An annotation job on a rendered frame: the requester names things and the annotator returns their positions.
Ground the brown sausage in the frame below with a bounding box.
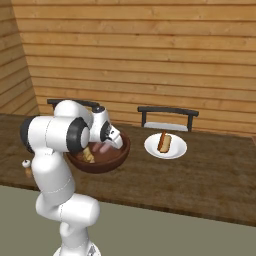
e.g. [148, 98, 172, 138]
[156, 130, 168, 151]

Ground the small white and brown shaker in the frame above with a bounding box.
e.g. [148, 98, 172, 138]
[21, 158, 34, 179]

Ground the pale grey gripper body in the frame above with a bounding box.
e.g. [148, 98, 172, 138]
[107, 125, 125, 150]

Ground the pink sausage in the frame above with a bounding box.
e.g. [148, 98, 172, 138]
[92, 142, 116, 155]

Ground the brown wooden bowl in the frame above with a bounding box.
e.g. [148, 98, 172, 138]
[65, 128, 132, 175]

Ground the white plate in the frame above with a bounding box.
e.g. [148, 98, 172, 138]
[143, 132, 188, 160]

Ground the tan bun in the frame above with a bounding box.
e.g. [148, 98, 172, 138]
[81, 146, 96, 165]
[158, 134, 173, 154]

